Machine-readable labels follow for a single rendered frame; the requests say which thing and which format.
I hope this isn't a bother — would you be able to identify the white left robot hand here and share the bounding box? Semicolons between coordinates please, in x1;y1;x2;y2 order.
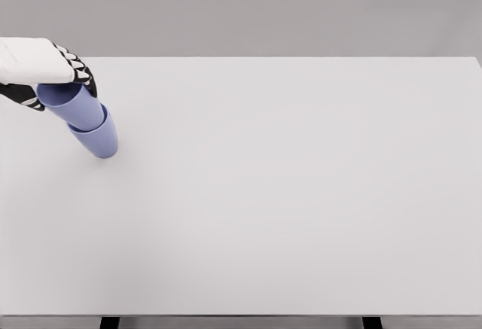
0;37;99;113

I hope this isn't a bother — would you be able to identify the blue cup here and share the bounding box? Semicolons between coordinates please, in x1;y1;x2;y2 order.
67;104;119;160
36;83;105;130

